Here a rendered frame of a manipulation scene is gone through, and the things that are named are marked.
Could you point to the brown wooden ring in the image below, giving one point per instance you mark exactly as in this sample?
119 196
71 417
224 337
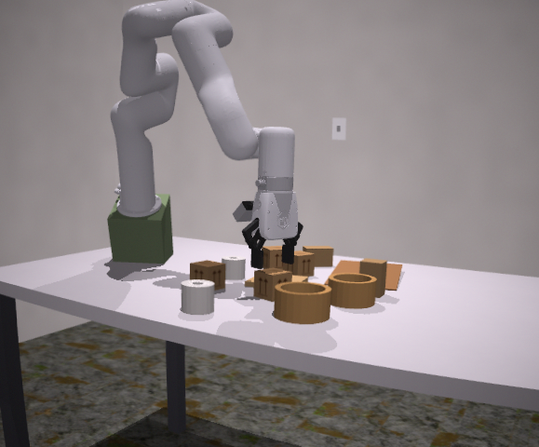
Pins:
358 293
302 308

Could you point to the brown rectangular board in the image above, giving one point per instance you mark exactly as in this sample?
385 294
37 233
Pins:
392 272

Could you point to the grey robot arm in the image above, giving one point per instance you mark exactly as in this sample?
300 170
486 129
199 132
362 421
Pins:
143 72

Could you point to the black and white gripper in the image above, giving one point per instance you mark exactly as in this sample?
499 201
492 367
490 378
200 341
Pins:
274 216

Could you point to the square wooden board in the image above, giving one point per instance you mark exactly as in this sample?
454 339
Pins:
250 282

